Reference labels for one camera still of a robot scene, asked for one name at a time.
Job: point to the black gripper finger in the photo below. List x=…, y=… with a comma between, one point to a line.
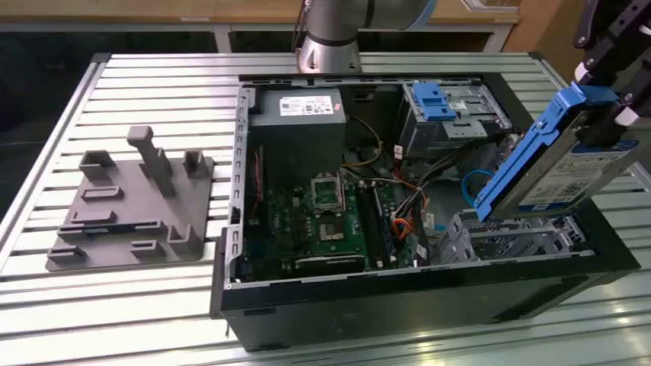
x=604, y=129
x=604, y=34

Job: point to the hard disk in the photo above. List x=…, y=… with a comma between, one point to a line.
x=558, y=179

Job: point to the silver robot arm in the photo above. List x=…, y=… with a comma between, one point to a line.
x=330, y=23

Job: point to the metal disk bay cage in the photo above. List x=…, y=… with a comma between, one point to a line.
x=508, y=240

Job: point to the metal optical drive cage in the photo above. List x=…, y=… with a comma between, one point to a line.
x=457, y=131

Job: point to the blue plastic drive latch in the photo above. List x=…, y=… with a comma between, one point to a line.
x=432, y=101

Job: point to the CPU socket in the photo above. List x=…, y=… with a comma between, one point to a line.
x=332, y=230

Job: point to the black open PC case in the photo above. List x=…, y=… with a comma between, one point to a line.
x=406, y=305

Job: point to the grey power supply unit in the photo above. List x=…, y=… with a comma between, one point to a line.
x=294, y=145

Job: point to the black graphics card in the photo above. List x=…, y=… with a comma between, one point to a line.
x=330, y=263

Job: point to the green motherboard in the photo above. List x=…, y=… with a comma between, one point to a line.
x=284, y=225

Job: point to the wooden counter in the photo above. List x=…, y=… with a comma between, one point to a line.
x=152, y=9

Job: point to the grey parts rack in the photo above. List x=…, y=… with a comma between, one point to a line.
x=132, y=213

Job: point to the white shelf frame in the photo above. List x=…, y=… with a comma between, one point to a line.
x=222, y=34

